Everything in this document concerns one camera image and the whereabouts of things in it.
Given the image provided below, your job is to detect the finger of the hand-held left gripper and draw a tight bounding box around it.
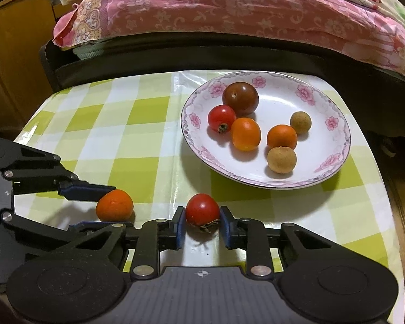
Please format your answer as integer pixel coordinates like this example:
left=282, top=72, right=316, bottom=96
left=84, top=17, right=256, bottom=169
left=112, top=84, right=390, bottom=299
left=1, top=210, right=136, bottom=255
left=4, top=146, right=117, bottom=204

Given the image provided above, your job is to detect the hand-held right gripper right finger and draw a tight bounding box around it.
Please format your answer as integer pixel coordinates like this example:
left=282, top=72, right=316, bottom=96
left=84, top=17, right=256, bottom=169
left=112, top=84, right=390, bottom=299
left=219, top=205, right=345, bottom=278

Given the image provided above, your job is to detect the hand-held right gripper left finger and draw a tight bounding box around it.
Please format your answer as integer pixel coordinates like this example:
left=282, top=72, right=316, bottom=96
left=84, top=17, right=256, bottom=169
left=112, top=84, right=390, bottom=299
left=54, top=206, right=186, bottom=278

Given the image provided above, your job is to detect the red tomato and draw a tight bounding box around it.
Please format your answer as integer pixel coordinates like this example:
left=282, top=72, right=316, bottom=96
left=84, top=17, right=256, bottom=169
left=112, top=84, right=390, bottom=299
left=185, top=193, right=221, bottom=234
left=207, top=105, right=237, bottom=134

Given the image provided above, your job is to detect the small orange mandarin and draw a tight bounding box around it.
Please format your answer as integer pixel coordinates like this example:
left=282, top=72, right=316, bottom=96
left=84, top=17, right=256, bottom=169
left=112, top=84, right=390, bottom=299
left=96, top=190, right=134, bottom=222
left=231, top=117, right=261, bottom=152
left=266, top=124, right=298, bottom=150

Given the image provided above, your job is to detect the brown longan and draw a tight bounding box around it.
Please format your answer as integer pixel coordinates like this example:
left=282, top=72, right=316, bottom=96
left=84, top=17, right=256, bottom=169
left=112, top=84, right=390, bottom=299
left=290, top=112, right=312, bottom=135
left=267, top=146, right=297, bottom=174

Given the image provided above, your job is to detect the dark red-brown tomato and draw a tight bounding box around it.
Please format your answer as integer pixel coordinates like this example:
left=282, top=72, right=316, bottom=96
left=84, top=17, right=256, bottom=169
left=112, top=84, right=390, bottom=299
left=222, top=82, right=259, bottom=116

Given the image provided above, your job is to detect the white floral rimmed plate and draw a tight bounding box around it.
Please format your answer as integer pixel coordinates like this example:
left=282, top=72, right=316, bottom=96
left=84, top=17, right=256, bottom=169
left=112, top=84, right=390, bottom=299
left=180, top=71, right=352, bottom=190

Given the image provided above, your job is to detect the green checked plastic tablecloth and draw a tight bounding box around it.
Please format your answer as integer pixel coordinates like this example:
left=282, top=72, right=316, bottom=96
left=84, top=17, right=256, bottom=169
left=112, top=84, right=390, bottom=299
left=13, top=70, right=405, bottom=324

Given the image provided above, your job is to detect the wooden cabinet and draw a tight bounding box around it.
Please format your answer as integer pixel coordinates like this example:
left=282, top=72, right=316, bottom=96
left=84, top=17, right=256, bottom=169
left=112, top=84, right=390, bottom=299
left=0, top=0, right=75, bottom=133

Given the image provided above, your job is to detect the striped mattress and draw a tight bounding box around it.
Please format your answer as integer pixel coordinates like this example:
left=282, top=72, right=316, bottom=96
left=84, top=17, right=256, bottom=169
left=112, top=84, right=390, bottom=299
left=72, top=40, right=106, bottom=59

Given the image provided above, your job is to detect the pink floral blanket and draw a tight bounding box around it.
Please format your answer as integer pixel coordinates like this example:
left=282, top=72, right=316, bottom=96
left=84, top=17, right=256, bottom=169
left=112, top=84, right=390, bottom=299
left=52, top=0, right=405, bottom=83

